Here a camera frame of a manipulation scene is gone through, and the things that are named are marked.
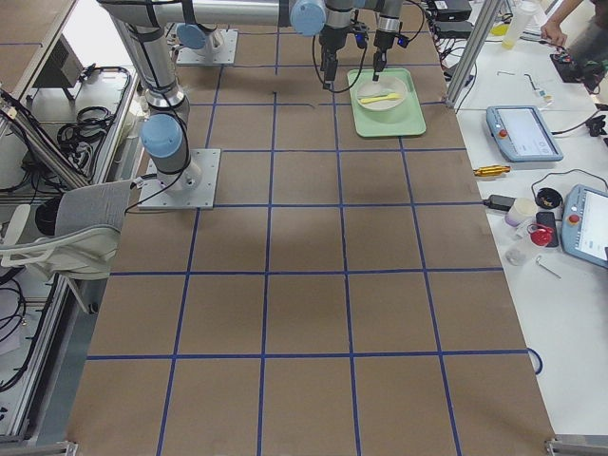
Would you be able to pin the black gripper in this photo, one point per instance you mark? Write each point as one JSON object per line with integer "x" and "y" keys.
{"x": 329, "y": 42}
{"x": 383, "y": 40}

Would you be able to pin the white round plate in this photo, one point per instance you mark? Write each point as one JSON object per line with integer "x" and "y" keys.
{"x": 382, "y": 87}

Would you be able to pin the yellow plastic fork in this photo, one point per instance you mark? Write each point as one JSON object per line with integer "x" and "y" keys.
{"x": 380, "y": 98}

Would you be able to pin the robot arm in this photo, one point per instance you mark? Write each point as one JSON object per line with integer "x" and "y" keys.
{"x": 329, "y": 23}
{"x": 141, "y": 26}

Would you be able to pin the person's hand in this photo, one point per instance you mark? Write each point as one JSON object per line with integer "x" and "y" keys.
{"x": 552, "y": 33}

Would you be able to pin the light green tray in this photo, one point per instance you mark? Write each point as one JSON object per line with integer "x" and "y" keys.
{"x": 404, "y": 120}

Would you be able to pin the gold metal cylinder tool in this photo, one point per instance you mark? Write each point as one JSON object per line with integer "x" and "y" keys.
{"x": 491, "y": 171}

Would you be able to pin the far teach pendant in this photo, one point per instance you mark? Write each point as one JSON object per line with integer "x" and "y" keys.
{"x": 521, "y": 134}

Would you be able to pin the teach pendant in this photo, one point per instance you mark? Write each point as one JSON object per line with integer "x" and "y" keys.
{"x": 584, "y": 225}
{"x": 521, "y": 134}

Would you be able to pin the translucent plastic cup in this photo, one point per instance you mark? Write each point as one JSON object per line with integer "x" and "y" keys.
{"x": 521, "y": 17}

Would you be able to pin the black power adapter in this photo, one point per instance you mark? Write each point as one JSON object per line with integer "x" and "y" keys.
{"x": 499, "y": 202}

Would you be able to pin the black round dish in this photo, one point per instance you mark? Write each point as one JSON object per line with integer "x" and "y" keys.
{"x": 548, "y": 198}

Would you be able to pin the black smartphone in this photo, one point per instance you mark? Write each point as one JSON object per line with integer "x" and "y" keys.
{"x": 547, "y": 219}

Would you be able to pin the red round object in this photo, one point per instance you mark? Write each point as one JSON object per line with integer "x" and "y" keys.
{"x": 539, "y": 235}

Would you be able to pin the silver allen key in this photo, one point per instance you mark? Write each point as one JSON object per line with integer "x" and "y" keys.
{"x": 542, "y": 264}

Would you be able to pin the near teach pendant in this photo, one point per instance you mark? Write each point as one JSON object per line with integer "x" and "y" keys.
{"x": 584, "y": 225}

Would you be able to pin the grey office chair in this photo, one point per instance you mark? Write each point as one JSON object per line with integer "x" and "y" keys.
{"x": 87, "y": 232}

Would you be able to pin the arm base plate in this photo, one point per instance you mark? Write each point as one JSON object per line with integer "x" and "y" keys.
{"x": 220, "y": 49}
{"x": 196, "y": 187}

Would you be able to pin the aluminium frame post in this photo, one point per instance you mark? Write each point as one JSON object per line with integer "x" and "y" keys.
{"x": 474, "y": 44}

